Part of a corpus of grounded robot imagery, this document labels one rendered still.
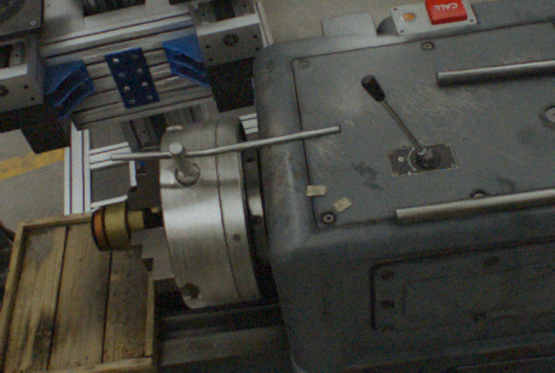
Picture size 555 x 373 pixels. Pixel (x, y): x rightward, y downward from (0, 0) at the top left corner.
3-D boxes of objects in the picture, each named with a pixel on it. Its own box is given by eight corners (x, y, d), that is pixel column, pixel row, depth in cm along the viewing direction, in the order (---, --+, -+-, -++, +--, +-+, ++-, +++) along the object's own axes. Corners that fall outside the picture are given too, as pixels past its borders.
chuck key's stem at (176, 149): (184, 187, 108) (167, 154, 98) (185, 175, 109) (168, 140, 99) (198, 187, 108) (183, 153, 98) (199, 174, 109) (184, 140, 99)
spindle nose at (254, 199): (270, 176, 133) (256, 121, 115) (282, 280, 124) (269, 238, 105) (254, 179, 134) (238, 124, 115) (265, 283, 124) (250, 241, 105)
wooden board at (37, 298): (162, 212, 148) (158, 200, 145) (158, 372, 125) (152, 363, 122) (25, 231, 149) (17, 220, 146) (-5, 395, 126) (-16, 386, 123)
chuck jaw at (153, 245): (195, 219, 116) (195, 279, 108) (201, 237, 120) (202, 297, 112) (130, 228, 116) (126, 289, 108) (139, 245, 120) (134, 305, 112)
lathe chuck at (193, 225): (238, 169, 141) (210, 83, 113) (252, 322, 126) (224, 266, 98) (194, 175, 141) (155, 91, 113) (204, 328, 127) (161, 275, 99)
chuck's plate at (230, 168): (255, 166, 141) (231, 81, 113) (271, 319, 126) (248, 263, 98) (238, 169, 141) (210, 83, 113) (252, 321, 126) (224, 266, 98)
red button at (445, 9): (458, 3, 122) (459, -8, 120) (466, 24, 118) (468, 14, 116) (424, 8, 122) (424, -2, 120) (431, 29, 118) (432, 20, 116)
